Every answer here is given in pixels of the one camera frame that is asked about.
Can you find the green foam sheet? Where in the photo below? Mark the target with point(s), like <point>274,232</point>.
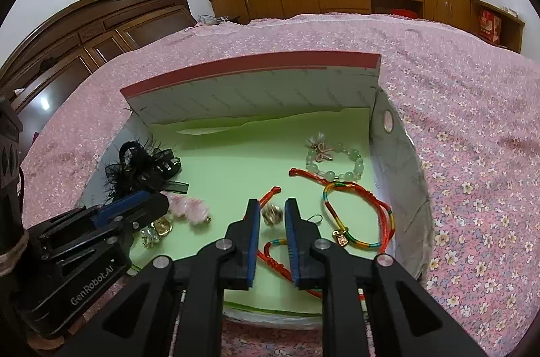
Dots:
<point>253,154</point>

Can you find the black feather hair accessory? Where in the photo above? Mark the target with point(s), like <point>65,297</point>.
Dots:
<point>139,167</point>

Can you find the gold earring with pearl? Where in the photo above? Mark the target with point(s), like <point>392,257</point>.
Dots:
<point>149,239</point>

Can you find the pink cardboard box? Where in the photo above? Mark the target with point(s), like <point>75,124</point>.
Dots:
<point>405,171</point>

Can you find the red cloth in cabinet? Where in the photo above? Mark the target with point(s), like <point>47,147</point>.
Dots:
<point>401,13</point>

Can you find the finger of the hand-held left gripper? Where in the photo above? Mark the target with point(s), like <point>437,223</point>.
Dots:
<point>114,239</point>
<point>126,207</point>

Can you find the red gift box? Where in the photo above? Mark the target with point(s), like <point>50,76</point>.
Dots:
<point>490,23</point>

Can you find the pink plush hair clip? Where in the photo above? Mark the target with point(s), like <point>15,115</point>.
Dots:
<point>198,213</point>
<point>177,207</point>

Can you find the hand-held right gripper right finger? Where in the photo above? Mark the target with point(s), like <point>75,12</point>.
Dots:
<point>291,251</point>

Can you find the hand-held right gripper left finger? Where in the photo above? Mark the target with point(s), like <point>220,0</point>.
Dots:
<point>254,247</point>

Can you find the pink floral bedsheet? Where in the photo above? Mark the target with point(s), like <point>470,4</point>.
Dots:
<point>464,129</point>

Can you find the small round gold earring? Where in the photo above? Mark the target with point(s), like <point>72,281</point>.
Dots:
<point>272,214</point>

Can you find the gold flower earring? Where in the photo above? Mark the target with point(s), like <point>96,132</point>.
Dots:
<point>163,226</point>

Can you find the wooden headboard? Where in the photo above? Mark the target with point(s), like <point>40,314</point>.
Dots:
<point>84,36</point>

